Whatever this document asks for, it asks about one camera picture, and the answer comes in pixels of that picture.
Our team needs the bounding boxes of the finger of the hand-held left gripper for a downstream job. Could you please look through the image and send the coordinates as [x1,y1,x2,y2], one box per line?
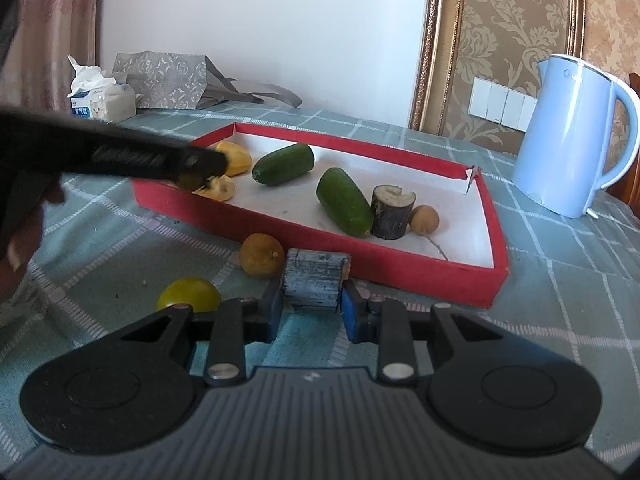
[172,175,213,192]
[92,135,230,181]

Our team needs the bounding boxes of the pink patterned curtain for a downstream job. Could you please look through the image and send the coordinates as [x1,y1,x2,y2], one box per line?
[0,0,108,116]

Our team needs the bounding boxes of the large yellow fruit piece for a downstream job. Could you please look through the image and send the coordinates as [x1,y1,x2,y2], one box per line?
[215,141,253,177]

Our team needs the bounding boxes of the small brown round fruit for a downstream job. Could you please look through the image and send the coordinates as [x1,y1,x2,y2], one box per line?
[408,204,441,235]

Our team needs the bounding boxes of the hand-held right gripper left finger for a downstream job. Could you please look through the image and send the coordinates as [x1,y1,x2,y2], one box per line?
[120,282,286,388]

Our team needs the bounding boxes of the dark blurred object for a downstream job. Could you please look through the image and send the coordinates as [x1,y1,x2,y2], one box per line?
[0,0,22,67]

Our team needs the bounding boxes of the green-yellow tomato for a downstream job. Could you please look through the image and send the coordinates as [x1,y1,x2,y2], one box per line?
[156,277,222,313]

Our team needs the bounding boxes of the small yellow fruit piece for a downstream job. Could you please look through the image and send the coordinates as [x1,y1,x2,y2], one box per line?
[191,175,237,202]

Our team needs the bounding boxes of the green checked tablecloth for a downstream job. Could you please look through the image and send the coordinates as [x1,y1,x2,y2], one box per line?
[0,105,640,480]

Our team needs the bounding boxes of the person's left hand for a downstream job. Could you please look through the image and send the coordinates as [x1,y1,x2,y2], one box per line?
[0,180,66,306]

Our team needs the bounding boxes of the white wall switch panel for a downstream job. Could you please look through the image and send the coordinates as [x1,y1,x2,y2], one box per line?
[469,76,538,133]

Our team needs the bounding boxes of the white tissue pack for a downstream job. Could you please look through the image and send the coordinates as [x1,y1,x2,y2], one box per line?
[67,55,137,122]

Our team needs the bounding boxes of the dark round wooden log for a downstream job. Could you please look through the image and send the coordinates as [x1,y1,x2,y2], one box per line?
[370,185,417,241]

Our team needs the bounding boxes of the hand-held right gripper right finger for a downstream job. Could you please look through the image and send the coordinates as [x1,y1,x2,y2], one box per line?
[339,280,503,386]

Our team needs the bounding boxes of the large green cucumber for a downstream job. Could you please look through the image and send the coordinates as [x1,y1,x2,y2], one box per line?
[316,167,375,237]

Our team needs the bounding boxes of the red shallow cardboard box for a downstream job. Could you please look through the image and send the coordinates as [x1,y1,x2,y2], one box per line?
[132,121,510,309]

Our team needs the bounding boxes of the gold wall frame moulding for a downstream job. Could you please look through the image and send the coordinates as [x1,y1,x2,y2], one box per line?
[409,0,586,136]

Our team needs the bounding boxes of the yellow-orange tomato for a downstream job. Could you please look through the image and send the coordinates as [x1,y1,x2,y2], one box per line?
[238,232,286,278]

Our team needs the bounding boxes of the grey patterned gift bag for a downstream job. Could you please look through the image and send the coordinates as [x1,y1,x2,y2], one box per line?
[111,51,303,111]

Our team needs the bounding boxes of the light blue electric kettle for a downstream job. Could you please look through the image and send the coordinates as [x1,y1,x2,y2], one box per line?
[510,53,640,219]

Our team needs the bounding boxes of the small green cucumber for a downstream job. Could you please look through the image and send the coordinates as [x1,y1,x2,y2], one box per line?
[251,143,316,187]

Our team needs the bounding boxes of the grey weathered wood block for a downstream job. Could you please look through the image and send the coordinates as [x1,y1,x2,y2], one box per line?
[282,247,352,311]

